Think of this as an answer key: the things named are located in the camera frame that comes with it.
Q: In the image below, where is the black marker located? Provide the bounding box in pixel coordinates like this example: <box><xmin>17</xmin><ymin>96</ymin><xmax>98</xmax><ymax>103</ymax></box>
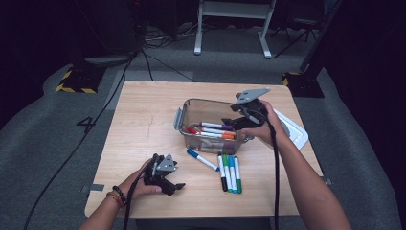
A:
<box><xmin>216</xmin><ymin>152</ymin><xmax>229</xmax><ymax>193</ymax></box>

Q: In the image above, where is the right hand-held gripper black cable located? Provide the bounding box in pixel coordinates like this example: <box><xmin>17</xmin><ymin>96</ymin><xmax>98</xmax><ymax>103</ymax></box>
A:
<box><xmin>242</xmin><ymin>106</ymin><xmax>282</xmax><ymax>230</ymax></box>

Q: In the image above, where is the thin black floor cable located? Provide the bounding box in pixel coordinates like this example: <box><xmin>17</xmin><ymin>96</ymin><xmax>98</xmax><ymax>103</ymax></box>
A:
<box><xmin>140</xmin><ymin>47</ymin><xmax>196</xmax><ymax>83</ymax></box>

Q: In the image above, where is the dark green marker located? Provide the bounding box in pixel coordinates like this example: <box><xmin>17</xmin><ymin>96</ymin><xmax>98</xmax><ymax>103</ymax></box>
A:
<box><xmin>234</xmin><ymin>155</ymin><xmax>243</xmax><ymax>195</ymax></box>

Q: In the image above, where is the white lid with grey handle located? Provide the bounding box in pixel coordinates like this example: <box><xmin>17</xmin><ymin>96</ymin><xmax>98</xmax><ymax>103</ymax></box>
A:
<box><xmin>272</xmin><ymin>107</ymin><xmax>310</xmax><ymax>151</ymax></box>

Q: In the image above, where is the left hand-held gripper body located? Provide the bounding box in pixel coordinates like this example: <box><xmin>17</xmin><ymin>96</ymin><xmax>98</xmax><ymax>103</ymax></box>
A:
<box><xmin>143</xmin><ymin>153</ymin><xmax>178</xmax><ymax>192</ymax></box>

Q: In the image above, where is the tangle of floor cables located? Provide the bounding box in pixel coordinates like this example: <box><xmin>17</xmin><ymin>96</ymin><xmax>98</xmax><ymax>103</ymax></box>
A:
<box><xmin>142</xmin><ymin>23</ymin><xmax>199</xmax><ymax>49</ymax></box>

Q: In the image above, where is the dark blue marker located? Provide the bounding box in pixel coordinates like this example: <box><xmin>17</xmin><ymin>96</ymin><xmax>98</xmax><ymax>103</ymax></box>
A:
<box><xmin>186</xmin><ymin>148</ymin><xmax>221</xmax><ymax>173</ymax></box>

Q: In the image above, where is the left hand-held gripper black cable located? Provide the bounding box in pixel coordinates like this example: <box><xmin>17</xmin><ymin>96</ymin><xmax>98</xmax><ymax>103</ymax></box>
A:
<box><xmin>123</xmin><ymin>159</ymin><xmax>154</xmax><ymax>230</ymax></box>

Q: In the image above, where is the orange marker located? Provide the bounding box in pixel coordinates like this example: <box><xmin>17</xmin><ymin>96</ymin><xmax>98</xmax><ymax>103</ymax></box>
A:
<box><xmin>196</xmin><ymin>131</ymin><xmax>237</xmax><ymax>141</ymax></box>

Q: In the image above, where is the black stand with striped base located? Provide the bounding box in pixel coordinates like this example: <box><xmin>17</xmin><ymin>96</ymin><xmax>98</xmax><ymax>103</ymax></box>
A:
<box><xmin>55</xmin><ymin>63</ymin><xmax>107</xmax><ymax>95</ymax></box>
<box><xmin>282</xmin><ymin>0</ymin><xmax>345</xmax><ymax>99</ymax></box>

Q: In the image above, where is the grey stand foot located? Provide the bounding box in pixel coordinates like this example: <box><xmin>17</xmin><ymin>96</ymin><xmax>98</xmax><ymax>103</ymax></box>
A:
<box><xmin>83</xmin><ymin>55</ymin><xmax>133</xmax><ymax>67</ymax></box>

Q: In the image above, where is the hand-held gripper black cable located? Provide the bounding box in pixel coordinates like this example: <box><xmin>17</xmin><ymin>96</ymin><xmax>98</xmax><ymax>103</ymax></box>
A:
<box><xmin>123</xmin><ymin>159</ymin><xmax>154</xmax><ymax>230</ymax></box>
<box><xmin>242</xmin><ymin>106</ymin><xmax>282</xmax><ymax>230</ymax></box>

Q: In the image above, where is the orange string bracelet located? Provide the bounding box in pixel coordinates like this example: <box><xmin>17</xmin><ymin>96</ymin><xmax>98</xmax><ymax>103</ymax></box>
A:
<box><xmin>105</xmin><ymin>190</ymin><xmax>126</xmax><ymax>209</ymax></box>

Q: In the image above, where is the thick black floor cable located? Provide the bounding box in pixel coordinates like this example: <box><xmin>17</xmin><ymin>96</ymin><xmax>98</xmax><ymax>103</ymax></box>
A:
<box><xmin>22</xmin><ymin>47</ymin><xmax>143</xmax><ymax>230</ymax></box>

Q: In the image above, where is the transparent grey storage box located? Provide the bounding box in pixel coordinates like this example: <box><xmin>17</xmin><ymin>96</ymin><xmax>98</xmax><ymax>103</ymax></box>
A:
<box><xmin>173</xmin><ymin>98</ymin><xmax>257</xmax><ymax>156</ymax></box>

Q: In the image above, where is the purple marker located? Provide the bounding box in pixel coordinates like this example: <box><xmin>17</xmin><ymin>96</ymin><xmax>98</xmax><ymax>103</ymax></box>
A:
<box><xmin>198</xmin><ymin>121</ymin><xmax>236</xmax><ymax>132</ymax></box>

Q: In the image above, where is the white metal desk frame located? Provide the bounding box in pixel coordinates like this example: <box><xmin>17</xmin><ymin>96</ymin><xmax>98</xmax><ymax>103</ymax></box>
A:
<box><xmin>193</xmin><ymin>0</ymin><xmax>278</xmax><ymax>59</ymax></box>

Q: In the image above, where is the black tripod stand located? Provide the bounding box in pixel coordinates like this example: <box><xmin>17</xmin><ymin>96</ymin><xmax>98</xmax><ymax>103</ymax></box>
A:
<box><xmin>273</xmin><ymin>17</ymin><xmax>320</xmax><ymax>59</ymax></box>

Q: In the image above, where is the light blue marker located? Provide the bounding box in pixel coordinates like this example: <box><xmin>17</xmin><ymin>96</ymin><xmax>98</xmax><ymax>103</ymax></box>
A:
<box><xmin>228</xmin><ymin>154</ymin><xmax>238</xmax><ymax>195</ymax></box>

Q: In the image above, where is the person's right hand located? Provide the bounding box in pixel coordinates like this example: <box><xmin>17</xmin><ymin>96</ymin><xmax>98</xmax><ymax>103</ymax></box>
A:
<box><xmin>238</xmin><ymin>100</ymin><xmax>290</xmax><ymax>150</ymax></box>

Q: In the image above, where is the person's left hand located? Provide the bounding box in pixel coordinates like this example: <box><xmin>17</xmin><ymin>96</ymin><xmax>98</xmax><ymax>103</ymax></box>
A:
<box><xmin>119</xmin><ymin>158</ymin><xmax>163</xmax><ymax>201</ymax></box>

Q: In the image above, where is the black bead bracelet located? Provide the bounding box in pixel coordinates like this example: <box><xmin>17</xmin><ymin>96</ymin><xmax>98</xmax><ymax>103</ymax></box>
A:
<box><xmin>112</xmin><ymin>185</ymin><xmax>128</xmax><ymax>204</ymax></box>

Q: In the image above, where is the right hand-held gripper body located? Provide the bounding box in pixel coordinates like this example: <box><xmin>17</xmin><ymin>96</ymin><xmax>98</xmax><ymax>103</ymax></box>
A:
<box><xmin>230</xmin><ymin>87</ymin><xmax>272</xmax><ymax>128</ymax></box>

